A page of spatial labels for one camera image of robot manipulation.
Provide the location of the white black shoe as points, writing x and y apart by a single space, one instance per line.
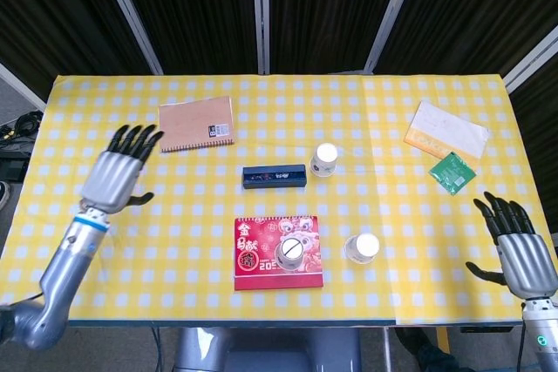
3 198

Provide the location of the paper cup with blue flower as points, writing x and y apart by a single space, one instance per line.
324 160

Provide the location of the dark blue long box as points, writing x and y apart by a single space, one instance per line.
274 177

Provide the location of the dark ribbed partition panel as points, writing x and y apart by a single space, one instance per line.
471 10
331 10
52 10
542 128
192 10

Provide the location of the brown spiral notebook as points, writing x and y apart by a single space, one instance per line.
192 123

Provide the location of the grey robot torso base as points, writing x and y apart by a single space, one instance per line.
261 350

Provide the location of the green square packet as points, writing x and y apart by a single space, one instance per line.
452 173

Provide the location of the red 2026 desk calendar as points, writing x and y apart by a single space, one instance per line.
253 254

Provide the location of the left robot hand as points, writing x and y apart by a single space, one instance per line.
111 180

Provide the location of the yellow checkered tablecloth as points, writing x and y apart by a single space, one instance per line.
196 224

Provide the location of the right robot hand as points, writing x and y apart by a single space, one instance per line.
527 263

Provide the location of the white partition post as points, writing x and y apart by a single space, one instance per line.
532 62
390 15
260 10
22 86
131 15

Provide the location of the paper cup with black line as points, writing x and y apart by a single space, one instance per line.
290 254

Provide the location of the paper cup with printed text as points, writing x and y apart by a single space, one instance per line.
364 248

